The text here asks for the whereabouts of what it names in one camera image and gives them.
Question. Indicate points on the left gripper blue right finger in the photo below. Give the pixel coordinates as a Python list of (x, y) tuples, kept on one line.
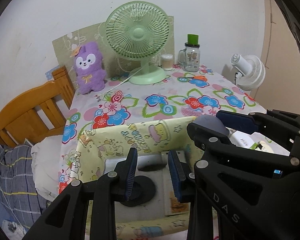
[(178, 176)]

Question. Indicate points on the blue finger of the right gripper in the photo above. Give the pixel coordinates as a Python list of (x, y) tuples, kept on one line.
[(199, 133), (240, 122)]

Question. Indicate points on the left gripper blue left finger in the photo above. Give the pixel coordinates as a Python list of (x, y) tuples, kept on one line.
[(127, 173)]

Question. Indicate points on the black round cap object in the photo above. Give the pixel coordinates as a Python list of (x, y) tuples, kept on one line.
[(143, 191)]

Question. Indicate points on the white 45W charger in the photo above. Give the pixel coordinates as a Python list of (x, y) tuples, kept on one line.
[(241, 139)]

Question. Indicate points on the white box inside bin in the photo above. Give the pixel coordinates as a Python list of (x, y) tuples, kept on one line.
[(155, 167)]

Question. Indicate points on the floral tablecloth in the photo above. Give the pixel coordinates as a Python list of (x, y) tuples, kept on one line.
[(181, 94)]

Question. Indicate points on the yellow patterned storage box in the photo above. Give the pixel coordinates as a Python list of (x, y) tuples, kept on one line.
[(99, 150)]

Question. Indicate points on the white standing fan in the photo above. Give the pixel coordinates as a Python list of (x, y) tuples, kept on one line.
[(251, 71)]

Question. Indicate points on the beige door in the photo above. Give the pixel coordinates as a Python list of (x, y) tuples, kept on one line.
[(280, 55)]

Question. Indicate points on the glass jar with green lid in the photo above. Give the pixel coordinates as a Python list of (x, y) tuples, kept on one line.
[(189, 57)]

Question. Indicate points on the cotton swab container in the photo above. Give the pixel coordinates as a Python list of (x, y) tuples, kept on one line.
[(167, 61)]

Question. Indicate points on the white pillow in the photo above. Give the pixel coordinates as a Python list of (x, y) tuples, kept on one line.
[(45, 165)]

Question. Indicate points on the patterned cardboard backboard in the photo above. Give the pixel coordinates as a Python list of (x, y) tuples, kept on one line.
[(111, 62)]

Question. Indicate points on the wooden chair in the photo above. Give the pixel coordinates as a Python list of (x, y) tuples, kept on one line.
[(34, 114)]

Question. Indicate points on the purple plush rabbit toy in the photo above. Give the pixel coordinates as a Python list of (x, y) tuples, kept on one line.
[(88, 67)]

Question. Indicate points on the green desk fan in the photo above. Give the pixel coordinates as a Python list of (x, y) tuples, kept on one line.
[(138, 31)]

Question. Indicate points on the plaid blue bedding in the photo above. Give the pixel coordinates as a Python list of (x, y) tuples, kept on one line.
[(19, 200)]

